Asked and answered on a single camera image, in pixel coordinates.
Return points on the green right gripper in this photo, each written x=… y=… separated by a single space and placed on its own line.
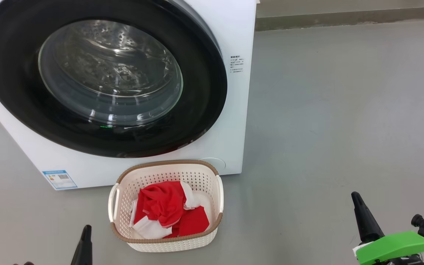
x=392 y=246

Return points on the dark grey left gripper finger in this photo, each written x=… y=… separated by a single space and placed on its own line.
x=23 y=263
x=83 y=250

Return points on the red and white garment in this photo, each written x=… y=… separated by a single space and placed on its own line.
x=164 y=206

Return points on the black round washer door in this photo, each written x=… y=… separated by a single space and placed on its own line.
x=13 y=92

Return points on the cream laundry basket brown rim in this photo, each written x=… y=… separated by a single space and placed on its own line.
x=208 y=191

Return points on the white front-load washing machine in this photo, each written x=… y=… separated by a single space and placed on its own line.
x=234 y=110

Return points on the blue energy label sticker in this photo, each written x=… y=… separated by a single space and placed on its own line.
x=59 y=179

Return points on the chinese text notice sticker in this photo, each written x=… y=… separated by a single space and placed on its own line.
x=236 y=64

